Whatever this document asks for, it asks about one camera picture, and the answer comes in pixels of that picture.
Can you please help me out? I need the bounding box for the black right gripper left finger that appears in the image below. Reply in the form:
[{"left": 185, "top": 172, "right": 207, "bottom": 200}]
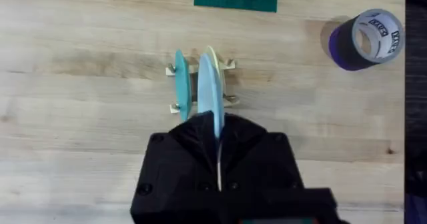
[{"left": 132, "top": 111, "right": 220, "bottom": 200}]

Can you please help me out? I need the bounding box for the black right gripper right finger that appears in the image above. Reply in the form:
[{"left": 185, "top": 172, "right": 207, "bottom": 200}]
[{"left": 220, "top": 113, "right": 305, "bottom": 195}]

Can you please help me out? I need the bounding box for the light blue plate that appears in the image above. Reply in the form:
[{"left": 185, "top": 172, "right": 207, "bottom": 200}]
[{"left": 197, "top": 53, "right": 226, "bottom": 191}]

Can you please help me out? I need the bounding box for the small wooden peg rack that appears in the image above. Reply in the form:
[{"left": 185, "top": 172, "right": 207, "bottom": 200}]
[{"left": 165, "top": 57, "right": 241, "bottom": 115}]

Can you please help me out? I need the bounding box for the teal plate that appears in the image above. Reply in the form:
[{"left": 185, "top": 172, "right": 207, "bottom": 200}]
[{"left": 174, "top": 49, "right": 193, "bottom": 123}]

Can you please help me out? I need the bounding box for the cream plate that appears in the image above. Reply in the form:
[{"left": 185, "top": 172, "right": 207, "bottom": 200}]
[{"left": 204, "top": 45, "right": 228, "bottom": 98}]

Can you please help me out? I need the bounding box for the purple tape roll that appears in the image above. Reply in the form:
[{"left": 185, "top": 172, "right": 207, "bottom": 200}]
[{"left": 328, "top": 7, "right": 406, "bottom": 73}]

